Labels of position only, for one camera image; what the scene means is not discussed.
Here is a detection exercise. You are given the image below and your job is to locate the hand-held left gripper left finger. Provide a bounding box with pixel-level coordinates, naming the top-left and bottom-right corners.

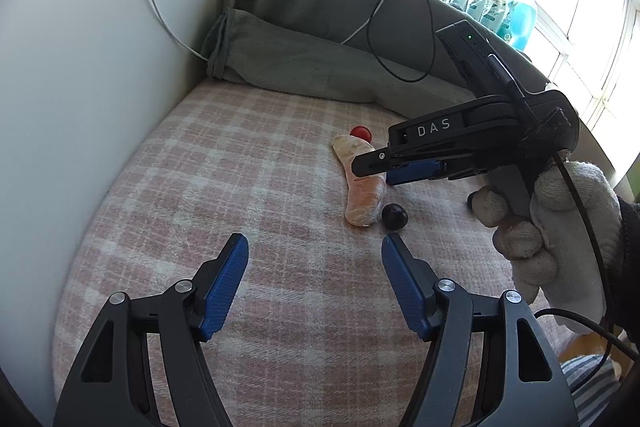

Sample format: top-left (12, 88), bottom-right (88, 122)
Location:
top-left (52, 233), bottom-right (249, 427)

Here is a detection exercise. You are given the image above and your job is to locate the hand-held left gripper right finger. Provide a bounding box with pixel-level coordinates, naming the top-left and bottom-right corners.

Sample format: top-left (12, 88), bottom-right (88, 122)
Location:
top-left (381, 234), bottom-right (576, 427)

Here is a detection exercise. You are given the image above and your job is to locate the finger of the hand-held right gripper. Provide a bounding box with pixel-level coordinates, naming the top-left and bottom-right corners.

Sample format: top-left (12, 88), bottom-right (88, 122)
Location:
top-left (386, 159), bottom-right (447, 186)
top-left (351, 146), bottom-right (490, 180)

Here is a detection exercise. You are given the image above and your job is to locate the dark grape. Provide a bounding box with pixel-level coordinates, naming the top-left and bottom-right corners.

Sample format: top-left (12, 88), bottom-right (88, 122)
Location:
top-left (382, 203), bottom-right (410, 230)

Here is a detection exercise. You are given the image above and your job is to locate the person's right hand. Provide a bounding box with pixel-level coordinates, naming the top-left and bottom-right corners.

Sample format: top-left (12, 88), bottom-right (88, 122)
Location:
top-left (467, 149), bottom-right (623, 335)

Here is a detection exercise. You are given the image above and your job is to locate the blue detergent bottle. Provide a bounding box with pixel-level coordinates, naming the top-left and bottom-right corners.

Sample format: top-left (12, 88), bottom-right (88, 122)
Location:
top-left (505, 0), bottom-right (539, 50)

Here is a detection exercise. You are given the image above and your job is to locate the pink plaid blanket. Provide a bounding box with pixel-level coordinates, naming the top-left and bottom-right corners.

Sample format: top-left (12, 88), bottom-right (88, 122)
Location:
top-left (52, 82), bottom-right (640, 427)

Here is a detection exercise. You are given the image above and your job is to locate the thin folded grey blanket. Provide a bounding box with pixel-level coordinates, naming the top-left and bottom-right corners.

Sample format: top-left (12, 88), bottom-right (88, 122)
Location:
top-left (206, 8), bottom-right (476, 105)

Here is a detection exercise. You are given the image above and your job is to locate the striped clothing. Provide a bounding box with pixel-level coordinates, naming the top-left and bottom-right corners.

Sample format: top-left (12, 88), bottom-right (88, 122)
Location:
top-left (560, 354), bottom-right (623, 427)

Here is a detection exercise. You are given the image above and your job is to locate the white panel board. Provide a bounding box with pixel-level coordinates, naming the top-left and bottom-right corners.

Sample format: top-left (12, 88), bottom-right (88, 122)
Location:
top-left (0, 0), bottom-right (253, 413)

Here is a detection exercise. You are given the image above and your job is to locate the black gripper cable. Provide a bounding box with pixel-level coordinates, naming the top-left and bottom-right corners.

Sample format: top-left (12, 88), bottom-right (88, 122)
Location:
top-left (532, 152), bottom-right (640, 360)

